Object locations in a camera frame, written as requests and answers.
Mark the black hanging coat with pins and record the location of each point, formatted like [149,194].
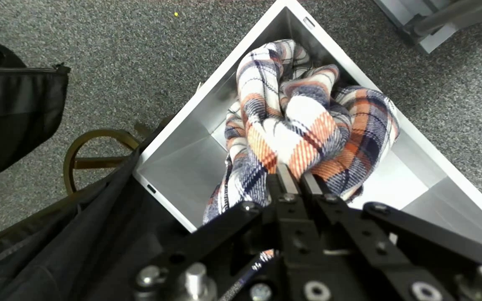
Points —
[89,246]

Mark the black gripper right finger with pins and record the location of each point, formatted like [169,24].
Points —
[311,184]

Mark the red white plaid flannel shirt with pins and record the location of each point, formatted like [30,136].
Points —
[291,114]

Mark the dark green jacket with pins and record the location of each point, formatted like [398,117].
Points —
[32,102]

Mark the grey plastic storage container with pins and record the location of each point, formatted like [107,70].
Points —
[184,162]

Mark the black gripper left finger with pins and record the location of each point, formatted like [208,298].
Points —
[286,184]

